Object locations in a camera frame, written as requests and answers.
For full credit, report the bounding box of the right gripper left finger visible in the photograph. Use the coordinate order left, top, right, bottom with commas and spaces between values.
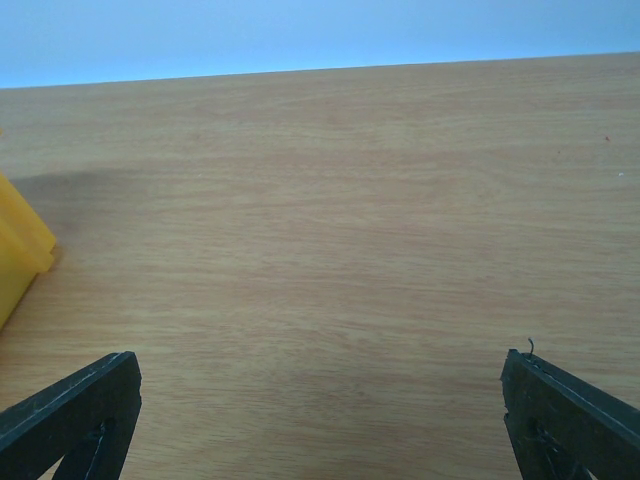
1, 351, 142, 479

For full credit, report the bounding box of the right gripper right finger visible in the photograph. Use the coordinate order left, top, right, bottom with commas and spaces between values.
500, 349, 639, 480

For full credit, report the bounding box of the yellow bin right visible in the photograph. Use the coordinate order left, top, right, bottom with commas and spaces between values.
1, 174, 56, 327

